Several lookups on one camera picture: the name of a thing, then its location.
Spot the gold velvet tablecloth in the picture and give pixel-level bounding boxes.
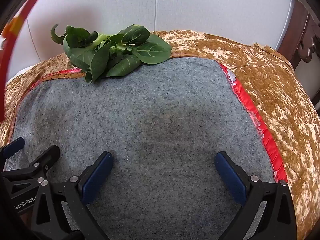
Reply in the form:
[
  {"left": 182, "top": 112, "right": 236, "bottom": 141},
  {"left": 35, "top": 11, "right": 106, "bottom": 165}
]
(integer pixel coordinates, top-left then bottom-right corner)
[{"left": 4, "top": 29, "right": 318, "bottom": 240}]

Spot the dark wooden chair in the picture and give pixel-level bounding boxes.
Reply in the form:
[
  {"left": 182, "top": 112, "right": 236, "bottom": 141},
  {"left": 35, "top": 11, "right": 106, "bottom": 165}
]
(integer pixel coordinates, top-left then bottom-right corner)
[{"left": 277, "top": 0, "right": 320, "bottom": 70}]

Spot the grey felt tray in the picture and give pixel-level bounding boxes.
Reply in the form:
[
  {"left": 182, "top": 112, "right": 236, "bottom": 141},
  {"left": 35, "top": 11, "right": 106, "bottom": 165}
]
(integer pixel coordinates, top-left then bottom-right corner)
[{"left": 31, "top": 52, "right": 288, "bottom": 184}]

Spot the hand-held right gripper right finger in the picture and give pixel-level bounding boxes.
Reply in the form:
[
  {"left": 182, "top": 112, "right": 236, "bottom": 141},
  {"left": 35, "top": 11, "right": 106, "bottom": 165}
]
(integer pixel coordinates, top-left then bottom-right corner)
[{"left": 214, "top": 151, "right": 298, "bottom": 240}]

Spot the green bok choy bunch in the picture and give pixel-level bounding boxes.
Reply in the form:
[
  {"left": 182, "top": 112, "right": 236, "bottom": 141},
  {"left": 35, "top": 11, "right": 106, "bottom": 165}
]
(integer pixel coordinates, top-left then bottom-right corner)
[{"left": 51, "top": 24, "right": 172, "bottom": 83}]

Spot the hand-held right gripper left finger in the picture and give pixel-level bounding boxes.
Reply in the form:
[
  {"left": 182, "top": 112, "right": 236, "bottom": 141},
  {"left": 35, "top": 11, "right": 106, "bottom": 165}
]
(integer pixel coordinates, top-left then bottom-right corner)
[{"left": 31, "top": 151, "right": 114, "bottom": 240}]

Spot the grey felt mat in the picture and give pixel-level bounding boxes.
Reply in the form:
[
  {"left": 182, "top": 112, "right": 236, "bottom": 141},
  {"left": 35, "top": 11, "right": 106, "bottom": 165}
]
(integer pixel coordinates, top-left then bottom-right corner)
[{"left": 4, "top": 57, "right": 278, "bottom": 240}]

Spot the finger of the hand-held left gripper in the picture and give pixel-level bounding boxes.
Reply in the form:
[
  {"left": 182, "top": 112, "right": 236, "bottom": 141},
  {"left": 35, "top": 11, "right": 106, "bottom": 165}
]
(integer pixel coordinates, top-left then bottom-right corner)
[
  {"left": 2, "top": 144, "right": 61, "bottom": 180},
  {"left": 0, "top": 137, "right": 26, "bottom": 160}
]

